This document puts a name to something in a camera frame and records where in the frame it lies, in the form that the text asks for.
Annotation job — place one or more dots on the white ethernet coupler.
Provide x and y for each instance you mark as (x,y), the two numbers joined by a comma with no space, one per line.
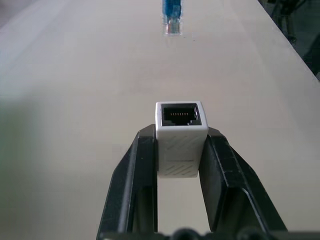
(178,140)

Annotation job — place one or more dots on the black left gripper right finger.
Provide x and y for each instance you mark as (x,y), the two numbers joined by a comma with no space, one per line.
(232,185)

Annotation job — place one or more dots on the dark stand legs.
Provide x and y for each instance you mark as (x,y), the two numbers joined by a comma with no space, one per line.
(291,23)

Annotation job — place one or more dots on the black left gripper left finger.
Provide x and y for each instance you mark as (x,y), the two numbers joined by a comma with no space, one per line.
(126,185)

